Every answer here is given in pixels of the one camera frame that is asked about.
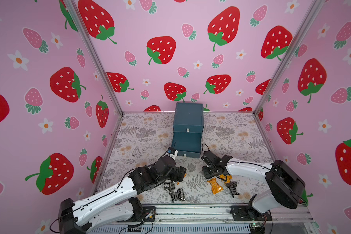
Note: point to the aluminium front rail frame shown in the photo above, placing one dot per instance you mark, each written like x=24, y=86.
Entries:
x=213, y=219

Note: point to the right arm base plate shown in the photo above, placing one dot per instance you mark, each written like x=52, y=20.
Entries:
x=248, y=213

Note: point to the orange cookie packet right top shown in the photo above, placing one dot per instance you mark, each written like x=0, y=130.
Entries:
x=226, y=179

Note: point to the orange cookie packet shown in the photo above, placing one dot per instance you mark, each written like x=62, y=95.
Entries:
x=215, y=187
x=226, y=179

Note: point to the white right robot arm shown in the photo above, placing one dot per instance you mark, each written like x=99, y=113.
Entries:
x=285, y=186

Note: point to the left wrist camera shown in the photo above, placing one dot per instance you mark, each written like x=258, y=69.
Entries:
x=172, y=153

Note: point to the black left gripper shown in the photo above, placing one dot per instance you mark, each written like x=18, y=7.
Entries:
x=180, y=177

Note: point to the orange cookie packet centre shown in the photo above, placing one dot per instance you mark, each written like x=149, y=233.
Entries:
x=215, y=187

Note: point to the teal drawer cabinet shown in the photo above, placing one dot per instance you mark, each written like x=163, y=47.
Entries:
x=188, y=128

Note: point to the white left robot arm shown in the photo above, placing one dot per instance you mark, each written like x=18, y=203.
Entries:
x=118, y=203

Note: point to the aluminium corner post right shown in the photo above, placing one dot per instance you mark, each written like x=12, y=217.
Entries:
x=301, y=32

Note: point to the black cookie packet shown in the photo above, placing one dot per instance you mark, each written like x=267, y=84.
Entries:
x=232, y=186
x=178, y=195
x=169, y=186

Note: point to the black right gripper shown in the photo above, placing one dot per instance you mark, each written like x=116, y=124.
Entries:
x=209, y=170

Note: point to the aluminium corner post left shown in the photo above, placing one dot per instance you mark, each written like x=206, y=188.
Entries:
x=76, y=17

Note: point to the aluminium corner post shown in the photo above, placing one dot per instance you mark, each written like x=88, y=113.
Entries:
x=301, y=32
x=76, y=17

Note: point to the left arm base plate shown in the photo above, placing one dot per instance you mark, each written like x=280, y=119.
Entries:
x=133, y=211

